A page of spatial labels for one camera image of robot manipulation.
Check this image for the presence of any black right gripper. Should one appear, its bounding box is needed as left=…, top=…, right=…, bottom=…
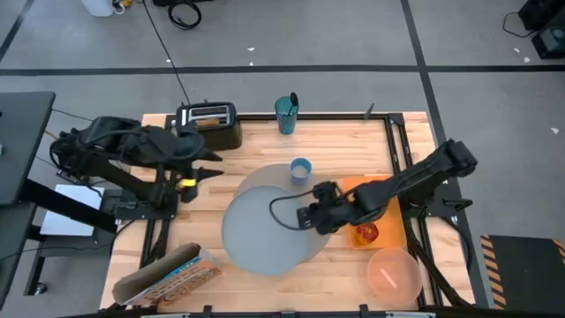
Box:
left=297, top=179, right=354, bottom=236

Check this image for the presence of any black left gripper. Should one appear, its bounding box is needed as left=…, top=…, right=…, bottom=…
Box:
left=174, top=121, right=225, bottom=204

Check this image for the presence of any red yellow apple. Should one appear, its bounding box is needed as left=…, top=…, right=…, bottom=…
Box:
left=355, top=222, right=380, bottom=245

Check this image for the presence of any small blue cup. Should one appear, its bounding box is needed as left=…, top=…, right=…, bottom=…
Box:
left=289, top=157, right=313, bottom=186

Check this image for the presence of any grey round plate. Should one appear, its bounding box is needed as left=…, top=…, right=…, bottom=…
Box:
left=220, top=185, right=331, bottom=277

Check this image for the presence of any pink translucent bowl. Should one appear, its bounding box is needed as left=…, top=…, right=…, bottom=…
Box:
left=366, top=246, right=424, bottom=307

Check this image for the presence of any orange Cheerios cereal box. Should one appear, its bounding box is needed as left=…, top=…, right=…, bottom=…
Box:
left=111, top=241, right=223, bottom=308

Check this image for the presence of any black two-slot toaster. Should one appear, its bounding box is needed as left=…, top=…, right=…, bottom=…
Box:
left=175, top=102, right=244, bottom=151

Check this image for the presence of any round grey placemat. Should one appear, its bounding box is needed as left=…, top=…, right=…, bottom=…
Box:
left=233, top=163, right=339, bottom=265

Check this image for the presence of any teal plastic tumbler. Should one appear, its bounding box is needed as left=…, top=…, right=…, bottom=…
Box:
left=274, top=95, right=300, bottom=135

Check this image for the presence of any white sheet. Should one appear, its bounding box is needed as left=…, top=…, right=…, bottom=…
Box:
left=39, top=184, right=106, bottom=238

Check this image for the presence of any black floor device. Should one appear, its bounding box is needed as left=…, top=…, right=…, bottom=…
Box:
left=152, top=0, right=217, bottom=7

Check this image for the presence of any black desk top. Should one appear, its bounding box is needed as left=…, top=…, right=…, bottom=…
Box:
left=0, top=91, right=57, bottom=207

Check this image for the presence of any white bucket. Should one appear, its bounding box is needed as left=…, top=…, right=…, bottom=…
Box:
left=79, top=0, right=115, bottom=18

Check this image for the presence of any black hazard-striped mat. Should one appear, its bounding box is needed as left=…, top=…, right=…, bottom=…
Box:
left=479, top=233, right=565, bottom=313

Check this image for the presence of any black equipment box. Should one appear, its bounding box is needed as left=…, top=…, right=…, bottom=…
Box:
left=531, top=26, right=565, bottom=61

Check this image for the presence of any black equipment case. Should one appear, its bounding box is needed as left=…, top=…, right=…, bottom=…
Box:
left=517, top=0, right=565, bottom=32

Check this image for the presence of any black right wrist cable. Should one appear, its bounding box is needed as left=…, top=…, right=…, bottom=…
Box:
left=268, top=190, right=320, bottom=232

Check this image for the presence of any black aluminium table frame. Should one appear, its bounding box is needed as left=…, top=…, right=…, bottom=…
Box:
left=139, top=112, right=476, bottom=310

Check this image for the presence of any black toaster power cable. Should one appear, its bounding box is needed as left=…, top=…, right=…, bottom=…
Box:
left=142, top=0, right=192, bottom=106

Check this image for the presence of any thin black cable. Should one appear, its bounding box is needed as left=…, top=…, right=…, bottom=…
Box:
left=51, top=109, right=89, bottom=121

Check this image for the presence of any black table edge rail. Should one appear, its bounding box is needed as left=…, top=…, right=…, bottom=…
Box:
left=56, top=303, right=565, bottom=318

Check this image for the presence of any coiled black cable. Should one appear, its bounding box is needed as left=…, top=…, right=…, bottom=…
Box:
left=167, top=1, right=203, bottom=31

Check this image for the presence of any black desk leg frame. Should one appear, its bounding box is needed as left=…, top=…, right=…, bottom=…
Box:
left=0, top=178, right=119, bottom=306

